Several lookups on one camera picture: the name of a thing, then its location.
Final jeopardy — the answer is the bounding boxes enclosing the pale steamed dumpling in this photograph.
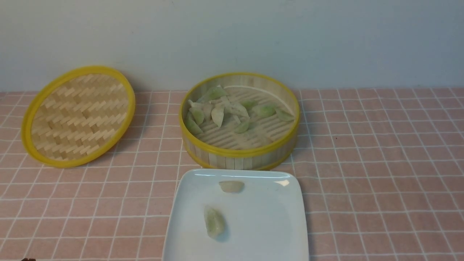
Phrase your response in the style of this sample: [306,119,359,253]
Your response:
[219,181,245,193]

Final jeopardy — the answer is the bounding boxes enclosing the green steamed dumpling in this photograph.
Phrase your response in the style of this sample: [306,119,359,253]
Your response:
[204,206,226,239]

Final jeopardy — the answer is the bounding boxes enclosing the white square ceramic plate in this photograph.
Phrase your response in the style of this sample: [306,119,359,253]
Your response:
[161,169,310,261]

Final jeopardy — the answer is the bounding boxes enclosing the green dumpling centre bottom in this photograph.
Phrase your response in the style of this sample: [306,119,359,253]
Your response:
[234,120,250,134]

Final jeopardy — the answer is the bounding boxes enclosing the pale green dumpling centre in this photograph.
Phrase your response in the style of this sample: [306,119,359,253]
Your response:
[211,106,225,128]

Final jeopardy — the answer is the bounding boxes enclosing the pale dumpling centre top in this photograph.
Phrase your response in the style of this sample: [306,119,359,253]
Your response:
[225,103,250,118]

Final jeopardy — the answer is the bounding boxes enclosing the bamboo steamer basket yellow rim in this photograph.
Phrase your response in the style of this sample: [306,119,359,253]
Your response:
[179,72,300,170]

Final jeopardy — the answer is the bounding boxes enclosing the green dumpling far left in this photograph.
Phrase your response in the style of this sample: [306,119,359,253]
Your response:
[184,112,203,136]

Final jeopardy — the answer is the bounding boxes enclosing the green dumpling left middle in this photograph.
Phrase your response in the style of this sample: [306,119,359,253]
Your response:
[188,100,205,125]

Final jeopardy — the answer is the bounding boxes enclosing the green dumpling top left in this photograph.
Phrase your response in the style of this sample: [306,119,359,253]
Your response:
[197,85,228,103]

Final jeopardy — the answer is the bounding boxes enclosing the green dumpling far right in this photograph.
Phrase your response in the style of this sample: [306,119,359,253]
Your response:
[275,108,294,122]

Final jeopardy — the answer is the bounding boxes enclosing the pink checked tablecloth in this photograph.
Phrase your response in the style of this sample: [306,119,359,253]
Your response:
[0,88,464,261]

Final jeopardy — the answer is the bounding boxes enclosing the bamboo steamer lid yellow rim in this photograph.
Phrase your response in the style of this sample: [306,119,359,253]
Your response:
[21,66,136,168]

